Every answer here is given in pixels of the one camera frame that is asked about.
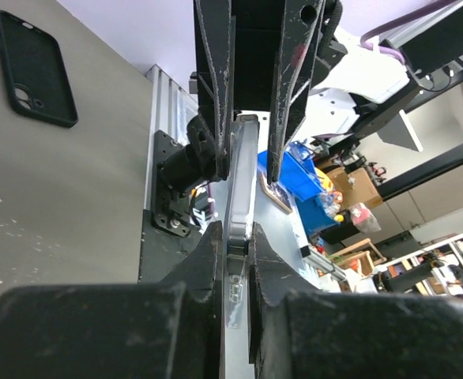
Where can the black screen smartphone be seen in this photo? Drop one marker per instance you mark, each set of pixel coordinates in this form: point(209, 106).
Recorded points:
point(245, 189)

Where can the clear transparent phone case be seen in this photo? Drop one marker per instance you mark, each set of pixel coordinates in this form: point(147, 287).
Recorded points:
point(235, 237)

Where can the cardboard box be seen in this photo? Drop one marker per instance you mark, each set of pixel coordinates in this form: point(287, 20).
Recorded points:
point(356, 187)

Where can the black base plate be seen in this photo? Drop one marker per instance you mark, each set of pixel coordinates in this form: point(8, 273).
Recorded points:
point(167, 236)

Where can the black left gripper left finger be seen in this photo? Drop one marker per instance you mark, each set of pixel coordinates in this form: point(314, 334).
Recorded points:
point(169, 329)

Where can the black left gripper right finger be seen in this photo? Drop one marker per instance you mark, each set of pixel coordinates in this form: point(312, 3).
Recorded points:
point(299, 331)

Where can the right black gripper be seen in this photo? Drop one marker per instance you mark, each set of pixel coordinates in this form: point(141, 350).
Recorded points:
point(268, 41)

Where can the black phone case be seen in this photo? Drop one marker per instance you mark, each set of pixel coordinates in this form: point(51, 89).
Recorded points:
point(35, 78)

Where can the blue storage bin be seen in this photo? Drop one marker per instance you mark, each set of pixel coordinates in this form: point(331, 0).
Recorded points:
point(298, 176)

